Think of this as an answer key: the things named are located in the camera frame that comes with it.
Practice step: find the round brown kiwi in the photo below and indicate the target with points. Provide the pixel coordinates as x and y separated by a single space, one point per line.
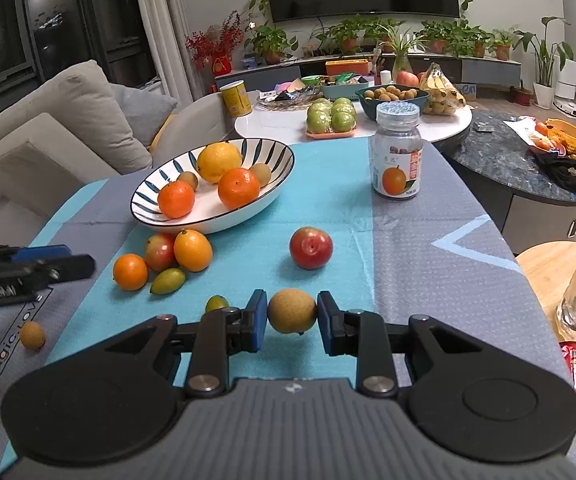
33 335
261 172
292 311
188 179

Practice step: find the orange rectangular box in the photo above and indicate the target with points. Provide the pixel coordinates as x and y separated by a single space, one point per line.
348 67

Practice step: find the spider plant in glass vase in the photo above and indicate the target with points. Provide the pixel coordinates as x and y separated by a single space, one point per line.
400 50

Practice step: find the orange plastic basket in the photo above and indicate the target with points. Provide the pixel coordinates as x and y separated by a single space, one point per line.
568 135

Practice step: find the black cloth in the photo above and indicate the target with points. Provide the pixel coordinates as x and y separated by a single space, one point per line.
565 175

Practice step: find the teal snack basket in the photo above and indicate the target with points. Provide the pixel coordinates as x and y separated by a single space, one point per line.
340 91

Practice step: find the round wooden side table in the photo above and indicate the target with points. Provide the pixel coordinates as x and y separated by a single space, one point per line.
543 275

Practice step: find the grey cushion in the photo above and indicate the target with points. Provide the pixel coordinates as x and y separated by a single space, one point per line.
140 110

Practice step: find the white cylinder container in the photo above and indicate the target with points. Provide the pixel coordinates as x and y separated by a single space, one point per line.
385 77

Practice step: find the large tangerine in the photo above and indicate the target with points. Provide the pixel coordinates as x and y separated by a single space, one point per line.
175 199
238 187

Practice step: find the blue white box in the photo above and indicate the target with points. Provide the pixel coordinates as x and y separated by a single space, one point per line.
252 62

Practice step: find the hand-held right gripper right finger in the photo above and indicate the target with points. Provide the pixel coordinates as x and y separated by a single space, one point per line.
325 320

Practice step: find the jar with orange label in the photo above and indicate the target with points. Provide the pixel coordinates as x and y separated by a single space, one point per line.
397 160

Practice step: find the dark blue bowl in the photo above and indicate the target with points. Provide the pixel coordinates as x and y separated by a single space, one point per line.
368 107

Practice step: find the pile of longans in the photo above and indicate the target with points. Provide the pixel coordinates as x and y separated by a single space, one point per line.
390 94

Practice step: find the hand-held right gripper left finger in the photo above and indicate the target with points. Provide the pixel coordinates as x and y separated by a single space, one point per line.
257 320

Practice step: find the small tangerine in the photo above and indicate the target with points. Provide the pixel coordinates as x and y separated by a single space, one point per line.
130 271
193 249

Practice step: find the red berry branches in vase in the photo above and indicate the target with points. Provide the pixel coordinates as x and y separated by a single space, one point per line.
218 45

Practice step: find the green bowl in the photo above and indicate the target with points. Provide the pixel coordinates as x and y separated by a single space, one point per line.
310 79

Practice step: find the white robot vacuum dock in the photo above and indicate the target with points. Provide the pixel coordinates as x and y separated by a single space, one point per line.
565 90

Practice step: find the potted green plant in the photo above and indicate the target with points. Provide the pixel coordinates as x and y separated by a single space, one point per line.
478 40
503 44
349 35
383 30
270 42
438 35

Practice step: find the large green kumquat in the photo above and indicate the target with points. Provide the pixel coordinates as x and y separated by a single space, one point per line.
168 280

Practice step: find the glass snack tray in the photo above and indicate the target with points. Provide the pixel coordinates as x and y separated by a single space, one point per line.
288 96

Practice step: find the small red yellow plum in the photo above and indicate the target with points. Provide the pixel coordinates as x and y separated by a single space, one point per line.
159 251

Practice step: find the small green kumquat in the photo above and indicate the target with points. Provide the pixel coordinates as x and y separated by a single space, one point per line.
216 303

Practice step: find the dark marble round table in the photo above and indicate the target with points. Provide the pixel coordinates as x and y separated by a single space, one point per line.
493 170

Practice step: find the striped white ceramic bowl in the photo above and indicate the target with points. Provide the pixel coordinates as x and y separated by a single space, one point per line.
203 217

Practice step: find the yellow tin can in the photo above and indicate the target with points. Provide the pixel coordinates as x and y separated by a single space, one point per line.
236 100

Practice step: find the blue grey printed tablecloth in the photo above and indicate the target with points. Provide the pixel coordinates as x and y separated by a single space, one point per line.
418 260

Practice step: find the beige sofa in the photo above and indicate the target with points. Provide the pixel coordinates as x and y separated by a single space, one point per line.
58 135

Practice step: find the white curtain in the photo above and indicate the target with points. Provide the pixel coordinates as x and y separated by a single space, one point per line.
160 25

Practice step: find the tray of green apples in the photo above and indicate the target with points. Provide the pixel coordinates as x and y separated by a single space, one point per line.
330 117

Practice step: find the large yellow orange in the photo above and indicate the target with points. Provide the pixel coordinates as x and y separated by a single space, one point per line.
219 162

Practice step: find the tall plant in white pot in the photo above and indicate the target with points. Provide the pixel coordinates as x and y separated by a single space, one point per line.
545 60

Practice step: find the small plant in red pot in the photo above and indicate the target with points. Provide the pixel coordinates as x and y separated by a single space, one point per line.
522 96

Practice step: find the round white table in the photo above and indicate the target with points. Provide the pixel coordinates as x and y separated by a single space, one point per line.
278 122

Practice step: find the dark window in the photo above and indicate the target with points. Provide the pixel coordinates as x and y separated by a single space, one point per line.
43 35

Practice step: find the bunch of bananas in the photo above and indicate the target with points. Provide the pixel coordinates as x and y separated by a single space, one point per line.
440 90

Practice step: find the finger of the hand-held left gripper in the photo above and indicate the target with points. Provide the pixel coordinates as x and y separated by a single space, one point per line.
43 253
68 270

